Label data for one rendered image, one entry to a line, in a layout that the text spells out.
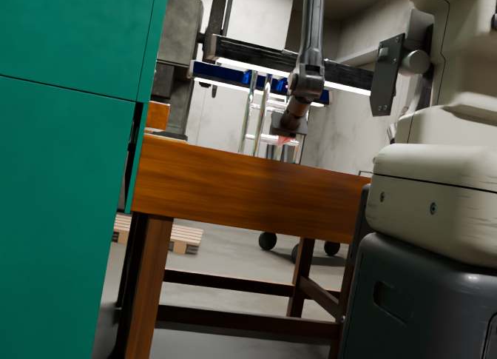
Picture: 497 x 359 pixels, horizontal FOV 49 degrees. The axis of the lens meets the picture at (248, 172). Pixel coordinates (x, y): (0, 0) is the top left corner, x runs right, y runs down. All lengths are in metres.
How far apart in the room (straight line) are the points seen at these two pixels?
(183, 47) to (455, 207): 5.19
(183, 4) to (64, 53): 4.49
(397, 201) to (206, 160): 0.74
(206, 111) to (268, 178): 6.15
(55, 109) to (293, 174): 0.60
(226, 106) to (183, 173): 6.24
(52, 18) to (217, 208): 0.58
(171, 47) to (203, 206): 4.40
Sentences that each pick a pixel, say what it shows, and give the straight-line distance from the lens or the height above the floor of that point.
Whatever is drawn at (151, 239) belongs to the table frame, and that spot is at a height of 0.52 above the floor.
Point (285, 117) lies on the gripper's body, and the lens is 1.49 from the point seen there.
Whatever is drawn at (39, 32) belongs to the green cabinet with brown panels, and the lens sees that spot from 1.33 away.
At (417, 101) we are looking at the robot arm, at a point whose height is 1.01.
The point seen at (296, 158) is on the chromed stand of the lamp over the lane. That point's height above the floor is 0.79.
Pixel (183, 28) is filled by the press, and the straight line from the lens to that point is 5.71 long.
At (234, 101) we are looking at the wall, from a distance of 7.59.
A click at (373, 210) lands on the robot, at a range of 0.74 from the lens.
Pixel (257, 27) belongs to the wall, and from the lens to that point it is 7.79.
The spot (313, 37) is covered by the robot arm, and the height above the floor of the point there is 1.09.
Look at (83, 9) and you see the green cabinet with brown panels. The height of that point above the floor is 1.02.
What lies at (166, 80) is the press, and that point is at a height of 1.40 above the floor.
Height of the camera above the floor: 0.75
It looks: 1 degrees down
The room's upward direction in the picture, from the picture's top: 10 degrees clockwise
